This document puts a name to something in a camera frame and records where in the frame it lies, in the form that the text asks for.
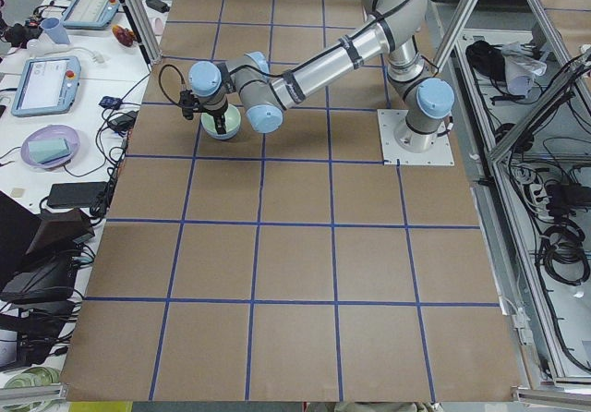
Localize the near teach pendant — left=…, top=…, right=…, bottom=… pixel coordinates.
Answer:
left=11, top=56, right=81, bottom=117

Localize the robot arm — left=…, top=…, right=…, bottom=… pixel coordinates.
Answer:
left=179, top=0, right=454, bottom=153

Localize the black laptop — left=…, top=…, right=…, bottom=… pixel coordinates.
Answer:
left=1, top=193, right=94, bottom=302

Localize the blue cup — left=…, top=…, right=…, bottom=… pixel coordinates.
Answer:
left=41, top=17, right=70, bottom=44

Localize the pink cup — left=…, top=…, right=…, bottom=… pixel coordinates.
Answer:
left=151, top=17, right=164, bottom=36

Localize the small dark blue box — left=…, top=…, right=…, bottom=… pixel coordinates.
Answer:
left=99, top=96, right=123, bottom=110

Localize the aluminium frame post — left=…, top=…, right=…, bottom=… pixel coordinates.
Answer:
left=119, top=0, right=162, bottom=67

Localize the white paper roll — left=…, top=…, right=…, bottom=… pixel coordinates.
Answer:
left=501, top=42, right=547, bottom=97

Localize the green sponge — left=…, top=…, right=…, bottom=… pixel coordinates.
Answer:
left=27, top=138, right=70, bottom=164

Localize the green bowl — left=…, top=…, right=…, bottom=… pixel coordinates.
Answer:
left=200, top=104, right=241, bottom=130

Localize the black power adapter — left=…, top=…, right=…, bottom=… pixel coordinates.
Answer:
left=107, top=111, right=138, bottom=133

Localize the blue bowl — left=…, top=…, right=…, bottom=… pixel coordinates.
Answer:
left=204, top=127, right=240, bottom=140

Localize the black flat device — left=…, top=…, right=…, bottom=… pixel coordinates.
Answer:
left=47, top=181, right=107, bottom=209

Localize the purple plate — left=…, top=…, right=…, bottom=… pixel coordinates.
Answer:
left=20, top=125, right=80, bottom=169

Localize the teach pendant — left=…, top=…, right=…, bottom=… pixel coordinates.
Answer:
left=62, top=0, right=120, bottom=30
left=11, top=56, right=81, bottom=117

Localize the dark red fruit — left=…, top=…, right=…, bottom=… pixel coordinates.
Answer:
left=112, top=25, right=137, bottom=47

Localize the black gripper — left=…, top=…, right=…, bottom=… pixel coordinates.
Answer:
left=200, top=92, right=228, bottom=136

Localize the far teach pendant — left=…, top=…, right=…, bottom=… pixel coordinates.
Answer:
left=62, top=0, right=120, bottom=30

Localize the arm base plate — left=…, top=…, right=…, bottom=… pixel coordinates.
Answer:
left=377, top=109, right=454, bottom=166

